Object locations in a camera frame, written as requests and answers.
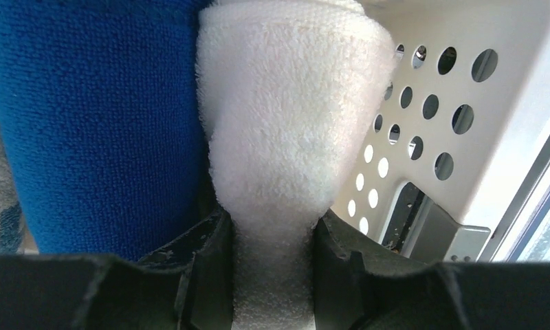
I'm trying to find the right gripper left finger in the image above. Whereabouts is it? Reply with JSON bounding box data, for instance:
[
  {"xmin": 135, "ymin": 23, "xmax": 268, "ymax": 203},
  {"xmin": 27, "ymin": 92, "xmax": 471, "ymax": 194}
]
[{"xmin": 138, "ymin": 209, "xmax": 233, "ymax": 329}]

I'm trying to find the blue towel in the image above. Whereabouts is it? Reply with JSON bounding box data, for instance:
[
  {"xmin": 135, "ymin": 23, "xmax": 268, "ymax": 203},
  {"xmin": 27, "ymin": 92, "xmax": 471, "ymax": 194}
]
[{"xmin": 0, "ymin": 1, "xmax": 207, "ymax": 261}]

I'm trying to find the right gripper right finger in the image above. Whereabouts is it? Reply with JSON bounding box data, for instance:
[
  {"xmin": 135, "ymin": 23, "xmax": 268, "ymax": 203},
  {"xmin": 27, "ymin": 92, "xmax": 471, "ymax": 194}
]
[{"xmin": 313, "ymin": 210, "xmax": 435, "ymax": 329}]

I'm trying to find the white plastic basket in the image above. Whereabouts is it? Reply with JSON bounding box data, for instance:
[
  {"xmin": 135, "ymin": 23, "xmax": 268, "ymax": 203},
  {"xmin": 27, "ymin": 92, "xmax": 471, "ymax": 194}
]
[{"xmin": 333, "ymin": 1, "xmax": 550, "ymax": 263}]

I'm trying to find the cream towel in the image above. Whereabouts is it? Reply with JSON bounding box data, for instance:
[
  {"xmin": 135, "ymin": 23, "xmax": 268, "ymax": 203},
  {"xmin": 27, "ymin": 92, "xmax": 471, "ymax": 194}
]
[{"xmin": 196, "ymin": 1, "xmax": 397, "ymax": 329}]

